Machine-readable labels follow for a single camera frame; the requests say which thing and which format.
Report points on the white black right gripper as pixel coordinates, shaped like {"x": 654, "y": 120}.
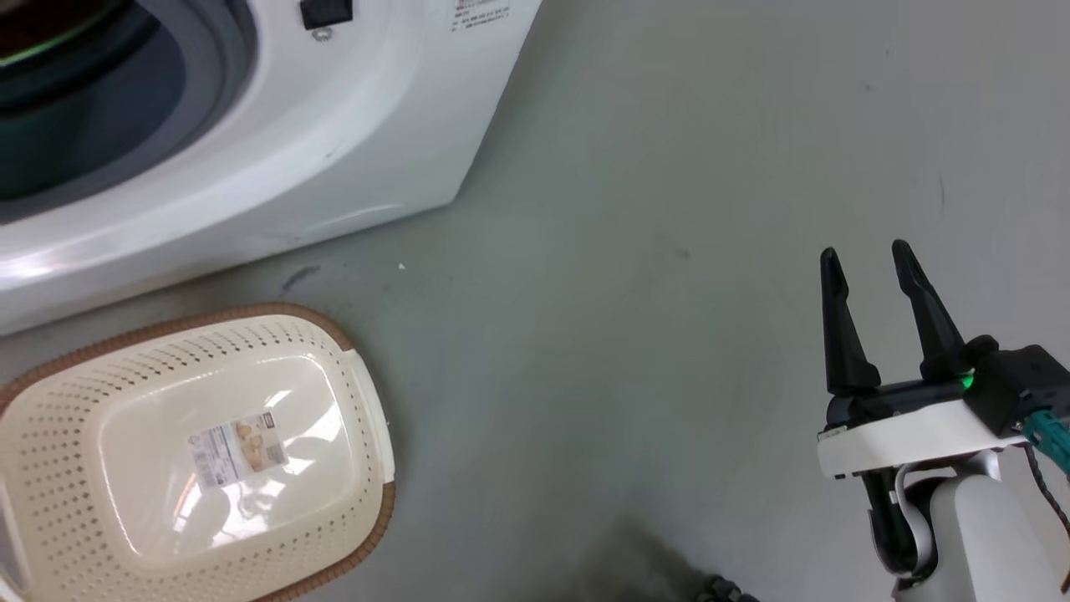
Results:
{"x": 903, "y": 439}

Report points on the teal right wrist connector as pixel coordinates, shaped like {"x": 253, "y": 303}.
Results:
{"x": 1049, "y": 435}

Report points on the small printed text sticker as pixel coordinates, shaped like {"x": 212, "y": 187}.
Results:
{"x": 481, "y": 12}

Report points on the grey rubber door gasket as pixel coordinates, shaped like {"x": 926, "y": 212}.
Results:
{"x": 213, "y": 92}

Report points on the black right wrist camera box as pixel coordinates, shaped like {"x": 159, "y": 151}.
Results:
{"x": 1016, "y": 385}

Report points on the paper product label sticker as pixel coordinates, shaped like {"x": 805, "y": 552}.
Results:
{"x": 238, "y": 451}

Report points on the white front-load washing machine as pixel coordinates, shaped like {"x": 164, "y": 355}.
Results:
{"x": 359, "y": 125}

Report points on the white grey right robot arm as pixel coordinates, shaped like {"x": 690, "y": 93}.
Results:
{"x": 978, "y": 535}

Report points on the cream perforated laundry basket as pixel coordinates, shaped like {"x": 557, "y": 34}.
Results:
{"x": 125, "y": 510}

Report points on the black door latch socket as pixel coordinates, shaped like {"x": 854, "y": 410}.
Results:
{"x": 326, "y": 12}

